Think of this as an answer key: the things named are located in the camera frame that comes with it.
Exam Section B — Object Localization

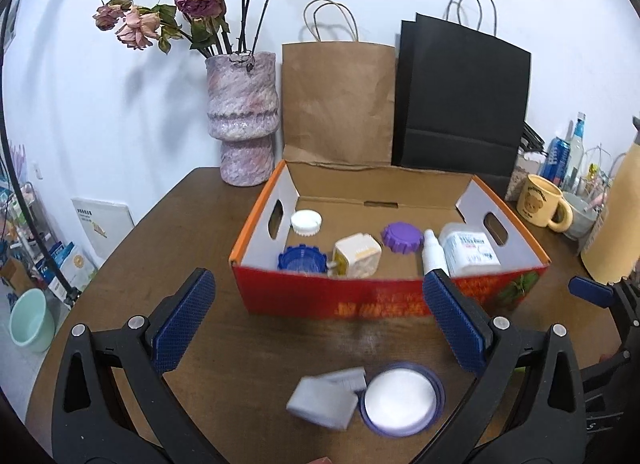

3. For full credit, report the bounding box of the cream plug adapter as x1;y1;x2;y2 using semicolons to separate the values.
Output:
327;233;383;280

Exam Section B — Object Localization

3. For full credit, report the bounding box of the black paper bag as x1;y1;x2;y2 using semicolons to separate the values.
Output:
391;0;532;177

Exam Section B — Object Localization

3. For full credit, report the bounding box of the grey-white power adapter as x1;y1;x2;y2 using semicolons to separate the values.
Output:
286;366;368;431

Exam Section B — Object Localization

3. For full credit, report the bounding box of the purple-rimmed white round jar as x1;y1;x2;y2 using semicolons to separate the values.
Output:
359;361;446;437

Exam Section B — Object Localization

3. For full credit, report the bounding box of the blue notched plastic cap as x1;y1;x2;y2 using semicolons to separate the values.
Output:
278;243;328;275

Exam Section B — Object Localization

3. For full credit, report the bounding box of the cluttered storage cart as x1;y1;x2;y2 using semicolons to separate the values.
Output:
0;144;51;265

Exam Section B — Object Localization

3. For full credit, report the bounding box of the cream yellow thermos jug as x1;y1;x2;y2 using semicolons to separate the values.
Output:
580;116;640;285

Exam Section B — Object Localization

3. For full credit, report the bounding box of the white notched plastic cap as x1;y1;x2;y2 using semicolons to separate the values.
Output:
290;210;323;238

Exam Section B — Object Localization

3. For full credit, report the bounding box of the yellow bear mug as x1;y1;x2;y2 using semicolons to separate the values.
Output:
516;174;574;232

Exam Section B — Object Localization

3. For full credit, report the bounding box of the blue and white carton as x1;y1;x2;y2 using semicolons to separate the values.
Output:
37;241;98;295

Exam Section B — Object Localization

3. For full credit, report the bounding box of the white flat board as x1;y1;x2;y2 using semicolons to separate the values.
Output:
70;196;136;261

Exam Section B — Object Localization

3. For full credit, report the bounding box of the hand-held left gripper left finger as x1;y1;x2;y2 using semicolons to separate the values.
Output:
51;267;226;464

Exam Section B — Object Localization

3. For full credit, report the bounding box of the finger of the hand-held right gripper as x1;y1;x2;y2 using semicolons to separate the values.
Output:
568;275;640;332
580;344;635;395

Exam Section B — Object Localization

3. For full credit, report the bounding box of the blue drink can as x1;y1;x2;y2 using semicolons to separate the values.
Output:
542;136;572;185

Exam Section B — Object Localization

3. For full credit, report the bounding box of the purple notched plastic cap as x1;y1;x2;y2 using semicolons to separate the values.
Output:
381;222;425;252

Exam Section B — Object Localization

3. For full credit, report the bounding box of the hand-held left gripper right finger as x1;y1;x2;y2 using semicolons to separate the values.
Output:
415;268;589;464

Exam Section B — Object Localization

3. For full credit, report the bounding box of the green plastic basin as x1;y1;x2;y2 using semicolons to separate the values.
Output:
9;288;55;355

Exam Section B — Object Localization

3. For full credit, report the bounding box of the pink mottled vase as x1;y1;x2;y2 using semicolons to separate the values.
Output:
205;51;278;187

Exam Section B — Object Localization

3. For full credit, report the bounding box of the orange-edged cardboard box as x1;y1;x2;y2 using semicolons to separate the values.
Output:
229;159;552;320

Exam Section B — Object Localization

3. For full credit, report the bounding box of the black folded object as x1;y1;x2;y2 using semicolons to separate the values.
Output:
520;120;546;155

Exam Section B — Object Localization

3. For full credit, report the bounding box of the glass jar with grains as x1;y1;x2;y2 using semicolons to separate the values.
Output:
505;149;548;202

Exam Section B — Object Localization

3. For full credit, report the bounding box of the white spray bottle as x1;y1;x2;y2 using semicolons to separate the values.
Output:
421;229;447;277

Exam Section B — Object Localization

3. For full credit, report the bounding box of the brown paper bag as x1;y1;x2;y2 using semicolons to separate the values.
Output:
281;0;397;165

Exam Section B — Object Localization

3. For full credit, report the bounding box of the grey ceramic bowl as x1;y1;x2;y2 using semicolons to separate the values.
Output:
565;192;607;241

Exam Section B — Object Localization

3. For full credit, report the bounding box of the white bottle with blue label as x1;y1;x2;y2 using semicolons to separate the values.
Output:
439;222;502;279

